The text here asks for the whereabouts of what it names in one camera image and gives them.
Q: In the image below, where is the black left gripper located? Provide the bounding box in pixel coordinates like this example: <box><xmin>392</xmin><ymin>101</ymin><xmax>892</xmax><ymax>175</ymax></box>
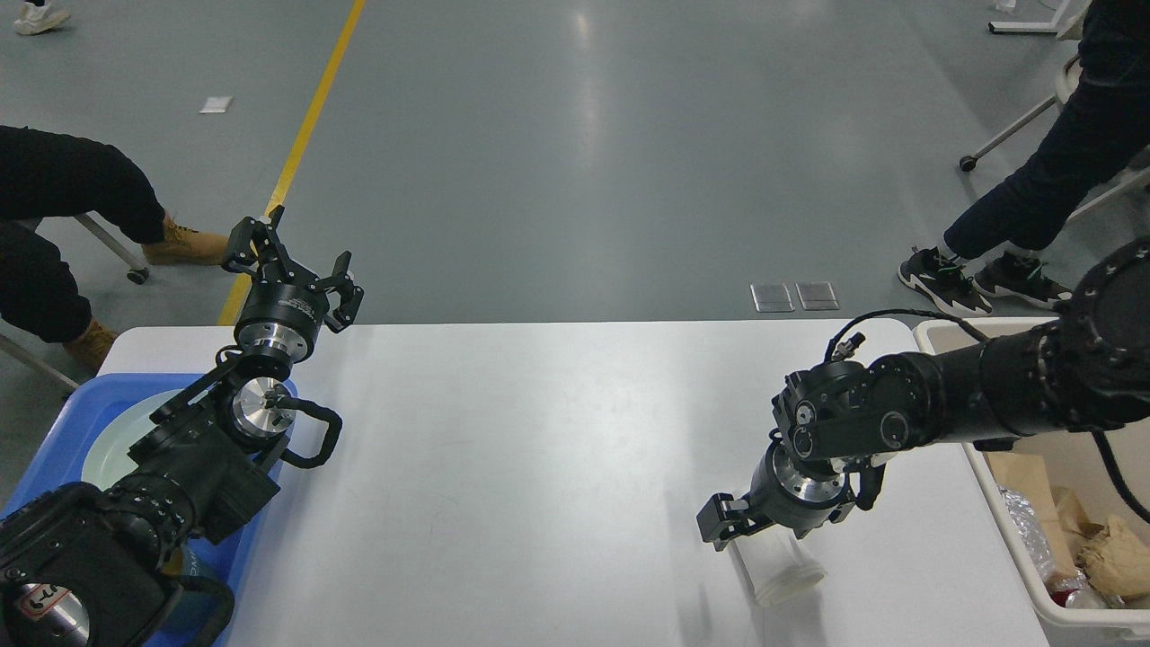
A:
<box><xmin>219</xmin><ymin>205</ymin><xmax>365</xmax><ymax>363</ymax></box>

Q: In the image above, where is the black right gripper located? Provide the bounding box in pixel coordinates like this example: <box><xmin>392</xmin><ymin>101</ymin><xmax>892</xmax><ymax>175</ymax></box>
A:
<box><xmin>695</xmin><ymin>441</ymin><xmax>857</xmax><ymax>552</ymax></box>

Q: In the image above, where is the white paper cup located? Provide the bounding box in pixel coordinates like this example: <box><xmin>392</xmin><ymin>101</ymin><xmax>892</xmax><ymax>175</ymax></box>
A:
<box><xmin>730</xmin><ymin>526</ymin><xmax>828</xmax><ymax>607</ymax></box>

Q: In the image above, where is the green plate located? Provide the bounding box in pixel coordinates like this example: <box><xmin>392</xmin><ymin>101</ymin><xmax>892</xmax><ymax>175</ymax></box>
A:
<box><xmin>81</xmin><ymin>390</ymin><xmax>178</xmax><ymax>491</ymax></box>

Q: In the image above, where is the foil wrapper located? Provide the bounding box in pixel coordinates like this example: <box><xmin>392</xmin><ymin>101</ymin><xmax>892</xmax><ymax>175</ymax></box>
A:
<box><xmin>997</xmin><ymin>484</ymin><xmax>1056</xmax><ymax>584</ymax></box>

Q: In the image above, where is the brown paper bag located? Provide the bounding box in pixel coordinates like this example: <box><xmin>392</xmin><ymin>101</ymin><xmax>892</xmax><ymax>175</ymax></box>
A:
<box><xmin>983</xmin><ymin>452</ymin><xmax>1101</xmax><ymax>585</ymax></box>

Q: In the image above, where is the crushed red soda can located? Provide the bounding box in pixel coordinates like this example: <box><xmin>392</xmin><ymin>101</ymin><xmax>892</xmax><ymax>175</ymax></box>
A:
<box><xmin>1047</xmin><ymin>577</ymin><xmax>1089</xmax><ymax>607</ymax></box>

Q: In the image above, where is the brown paper ball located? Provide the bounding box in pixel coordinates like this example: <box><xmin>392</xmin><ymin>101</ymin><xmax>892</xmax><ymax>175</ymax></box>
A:
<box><xmin>1075</xmin><ymin>513</ymin><xmax>1149</xmax><ymax>599</ymax></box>

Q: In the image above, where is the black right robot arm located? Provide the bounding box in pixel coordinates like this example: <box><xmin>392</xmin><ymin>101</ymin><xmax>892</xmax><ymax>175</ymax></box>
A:
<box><xmin>695</xmin><ymin>237</ymin><xmax>1149</xmax><ymax>550</ymax></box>

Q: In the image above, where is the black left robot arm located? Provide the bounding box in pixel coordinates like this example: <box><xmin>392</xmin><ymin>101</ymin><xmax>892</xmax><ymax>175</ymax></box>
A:
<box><xmin>1</xmin><ymin>205</ymin><xmax>363</xmax><ymax>646</ymax></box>

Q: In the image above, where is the tan boot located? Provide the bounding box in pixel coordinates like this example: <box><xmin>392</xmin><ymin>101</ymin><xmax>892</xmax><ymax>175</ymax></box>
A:
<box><xmin>140</xmin><ymin>213</ymin><xmax>229</xmax><ymax>265</ymax></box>
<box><xmin>62</xmin><ymin>319</ymin><xmax>118</xmax><ymax>373</ymax></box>

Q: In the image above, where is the grey chair leg with caster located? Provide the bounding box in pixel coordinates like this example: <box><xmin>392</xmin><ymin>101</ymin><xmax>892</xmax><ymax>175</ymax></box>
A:
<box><xmin>75</xmin><ymin>213</ymin><xmax>150</xmax><ymax>284</ymax></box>

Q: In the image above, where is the silver floor plate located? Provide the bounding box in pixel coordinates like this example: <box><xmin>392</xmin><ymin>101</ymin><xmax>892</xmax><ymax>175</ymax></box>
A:
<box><xmin>794</xmin><ymin>282</ymin><xmax>840</xmax><ymax>311</ymax></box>
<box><xmin>750</xmin><ymin>282</ymin><xmax>794</xmax><ymax>313</ymax></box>

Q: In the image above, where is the person in black clothes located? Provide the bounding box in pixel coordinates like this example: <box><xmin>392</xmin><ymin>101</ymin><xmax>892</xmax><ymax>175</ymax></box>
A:
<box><xmin>0</xmin><ymin>124</ymin><xmax>168</xmax><ymax>344</ymax></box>

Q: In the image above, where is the blue plastic tray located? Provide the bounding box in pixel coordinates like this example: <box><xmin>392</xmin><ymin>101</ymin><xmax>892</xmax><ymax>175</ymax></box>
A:
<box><xmin>3</xmin><ymin>373</ymin><xmax>279</xmax><ymax>646</ymax></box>

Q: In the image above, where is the beige plastic bin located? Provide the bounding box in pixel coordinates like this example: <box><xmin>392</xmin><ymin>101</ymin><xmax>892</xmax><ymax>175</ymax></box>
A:
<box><xmin>914</xmin><ymin>316</ymin><xmax>1150</xmax><ymax>630</ymax></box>

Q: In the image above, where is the person in beige trousers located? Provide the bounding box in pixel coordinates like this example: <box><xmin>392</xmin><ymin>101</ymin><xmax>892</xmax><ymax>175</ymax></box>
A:
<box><xmin>13</xmin><ymin>1</ymin><xmax>71</xmax><ymax>37</ymax></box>

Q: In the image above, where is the person in dark jeans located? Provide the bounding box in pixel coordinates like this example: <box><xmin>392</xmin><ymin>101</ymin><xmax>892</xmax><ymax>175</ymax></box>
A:
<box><xmin>897</xmin><ymin>1</ymin><xmax>1149</xmax><ymax>318</ymax></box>

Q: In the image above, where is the white office chair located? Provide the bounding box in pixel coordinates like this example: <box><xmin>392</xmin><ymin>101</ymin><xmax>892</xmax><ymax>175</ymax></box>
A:
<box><xmin>958</xmin><ymin>1</ymin><xmax>1149</xmax><ymax>224</ymax></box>

